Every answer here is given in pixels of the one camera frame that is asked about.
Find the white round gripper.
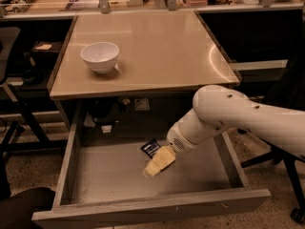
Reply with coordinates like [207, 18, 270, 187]
[143, 122, 196, 177]

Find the grey office chair left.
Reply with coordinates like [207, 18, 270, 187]
[0, 27, 23, 156]

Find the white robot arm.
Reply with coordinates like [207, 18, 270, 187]
[143, 85, 305, 177]

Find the white ceramic bowl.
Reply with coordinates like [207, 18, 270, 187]
[80, 42, 120, 73]

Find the open grey wooden drawer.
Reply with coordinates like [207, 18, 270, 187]
[32, 107, 270, 229]

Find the black box with label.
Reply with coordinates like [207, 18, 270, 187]
[30, 41, 62, 69]

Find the blue rxbar snack bar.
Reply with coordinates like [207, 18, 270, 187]
[140, 139, 160, 158]

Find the beige top counter cabinet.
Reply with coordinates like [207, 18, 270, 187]
[49, 10, 239, 126]

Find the dark round object bottom left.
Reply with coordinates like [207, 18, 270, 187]
[0, 187, 55, 229]

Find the black office chair right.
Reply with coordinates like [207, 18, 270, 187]
[234, 130, 305, 229]

